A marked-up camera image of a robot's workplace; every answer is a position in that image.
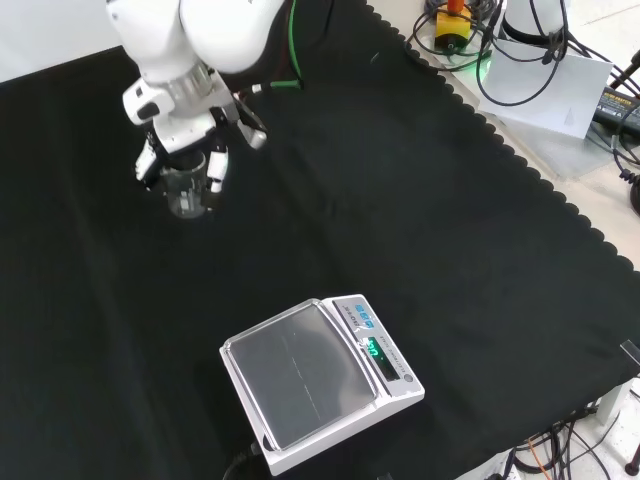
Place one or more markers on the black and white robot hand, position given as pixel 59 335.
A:
pixel 180 127

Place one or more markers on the clear glass beaker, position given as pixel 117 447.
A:
pixel 186 186

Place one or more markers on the white electronic balance steel pan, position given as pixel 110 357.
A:
pixel 320 380

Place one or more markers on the black bench cloth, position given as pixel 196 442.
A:
pixel 280 240

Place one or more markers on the yellow stop button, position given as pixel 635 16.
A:
pixel 452 30

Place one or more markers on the black power adapter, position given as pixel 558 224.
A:
pixel 616 107

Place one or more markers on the white bench bracket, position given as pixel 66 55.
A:
pixel 612 402

